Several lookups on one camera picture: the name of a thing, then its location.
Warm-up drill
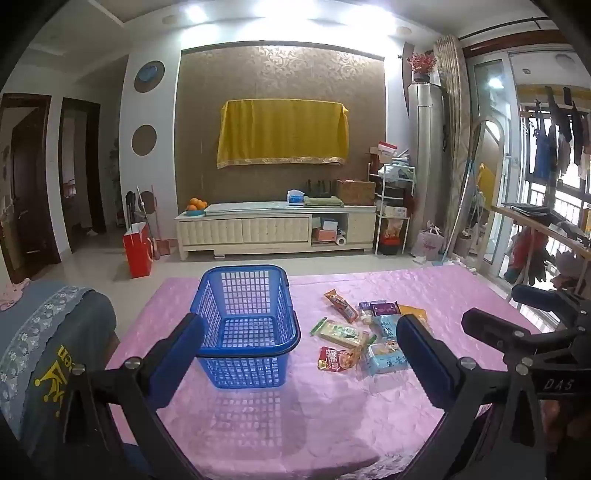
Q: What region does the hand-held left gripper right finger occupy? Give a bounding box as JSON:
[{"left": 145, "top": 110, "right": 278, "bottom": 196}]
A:
[{"left": 396, "top": 315, "right": 548, "bottom": 480}]

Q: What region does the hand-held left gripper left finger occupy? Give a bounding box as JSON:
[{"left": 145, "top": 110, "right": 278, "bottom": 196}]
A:
[{"left": 60, "top": 313, "right": 206, "bottom": 480}]

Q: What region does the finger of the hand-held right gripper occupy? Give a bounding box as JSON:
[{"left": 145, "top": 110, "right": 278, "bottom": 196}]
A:
[
  {"left": 462, "top": 308, "right": 578, "bottom": 365},
  {"left": 512, "top": 284, "right": 583, "bottom": 319}
]

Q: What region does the silver blue snack packet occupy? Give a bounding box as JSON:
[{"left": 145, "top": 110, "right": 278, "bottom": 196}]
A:
[{"left": 365, "top": 348, "right": 411, "bottom": 377}]

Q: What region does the yellow snack packet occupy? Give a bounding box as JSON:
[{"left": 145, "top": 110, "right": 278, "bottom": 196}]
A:
[{"left": 398, "top": 305, "right": 430, "bottom": 334}]

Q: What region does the blue plastic basket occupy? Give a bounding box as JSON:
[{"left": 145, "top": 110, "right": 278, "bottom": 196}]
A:
[{"left": 189, "top": 265, "right": 302, "bottom": 390}]

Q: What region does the green label cracker packet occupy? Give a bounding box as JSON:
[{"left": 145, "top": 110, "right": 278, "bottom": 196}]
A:
[{"left": 310, "top": 317, "right": 370, "bottom": 349}]

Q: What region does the orange snack packet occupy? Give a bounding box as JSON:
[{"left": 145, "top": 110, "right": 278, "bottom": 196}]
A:
[{"left": 323, "top": 289, "right": 360, "bottom": 324}]

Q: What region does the purple snack packet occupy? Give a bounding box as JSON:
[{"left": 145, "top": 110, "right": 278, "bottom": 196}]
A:
[{"left": 359, "top": 300, "right": 400, "bottom": 317}]

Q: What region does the wooden clothes rack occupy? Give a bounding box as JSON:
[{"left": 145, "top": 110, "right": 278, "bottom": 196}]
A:
[{"left": 489, "top": 203, "right": 591, "bottom": 287}]

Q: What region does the pink gift bag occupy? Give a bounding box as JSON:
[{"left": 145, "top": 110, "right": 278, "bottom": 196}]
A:
[{"left": 411, "top": 222, "right": 446, "bottom": 261}]

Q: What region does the red paper bag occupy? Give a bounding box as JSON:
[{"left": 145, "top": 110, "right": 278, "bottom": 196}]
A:
[{"left": 122, "top": 222, "right": 153, "bottom": 279}]

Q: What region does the pink tablecloth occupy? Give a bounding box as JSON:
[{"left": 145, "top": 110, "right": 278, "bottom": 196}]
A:
[{"left": 105, "top": 267, "right": 546, "bottom": 480}]

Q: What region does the cream TV cabinet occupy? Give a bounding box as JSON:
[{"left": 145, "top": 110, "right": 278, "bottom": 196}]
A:
[{"left": 174, "top": 200, "right": 378, "bottom": 260}]

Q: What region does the white shelf rack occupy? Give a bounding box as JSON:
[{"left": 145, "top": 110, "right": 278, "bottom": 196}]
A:
[{"left": 373, "top": 161, "right": 416, "bottom": 256}]

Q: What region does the grey embroidered chair cover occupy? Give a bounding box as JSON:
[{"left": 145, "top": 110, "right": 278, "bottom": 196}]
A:
[{"left": 0, "top": 281, "right": 118, "bottom": 444}]

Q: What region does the patterned curtain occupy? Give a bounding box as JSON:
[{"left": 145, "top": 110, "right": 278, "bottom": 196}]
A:
[{"left": 434, "top": 37, "right": 474, "bottom": 257}]

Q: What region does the tower air conditioner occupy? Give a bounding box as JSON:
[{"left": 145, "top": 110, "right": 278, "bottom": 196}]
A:
[{"left": 409, "top": 82, "right": 446, "bottom": 232}]

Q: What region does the brown cardboard box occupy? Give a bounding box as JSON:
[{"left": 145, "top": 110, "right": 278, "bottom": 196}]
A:
[{"left": 335, "top": 179, "right": 376, "bottom": 206}]

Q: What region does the pink cloth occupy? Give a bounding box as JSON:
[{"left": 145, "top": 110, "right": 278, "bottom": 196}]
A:
[{"left": 0, "top": 278, "right": 31, "bottom": 311}]

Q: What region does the black router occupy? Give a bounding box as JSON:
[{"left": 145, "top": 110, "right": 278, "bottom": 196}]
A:
[{"left": 302, "top": 178, "right": 333, "bottom": 197}]

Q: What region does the dark wooden door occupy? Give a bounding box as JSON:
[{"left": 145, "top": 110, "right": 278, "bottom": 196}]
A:
[{"left": 0, "top": 92, "right": 63, "bottom": 282}]

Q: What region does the yellow cloth cover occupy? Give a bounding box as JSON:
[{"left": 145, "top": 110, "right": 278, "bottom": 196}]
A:
[{"left": 217, "top": 98, "right": 350, "bottom": 169}]

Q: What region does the red flower vase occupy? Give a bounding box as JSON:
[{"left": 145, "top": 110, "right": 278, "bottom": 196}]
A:
[{"left": 406, "top": 52, "right": 439, "bottom": 84}]

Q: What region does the round wall niche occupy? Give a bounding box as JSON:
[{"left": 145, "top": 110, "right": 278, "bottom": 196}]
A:
[
  {"left": 134, "top": 60, "right": 165, "bottom": 94},
  {"left": 131, "top": 124, "right": 157, "bottom": 156}
]

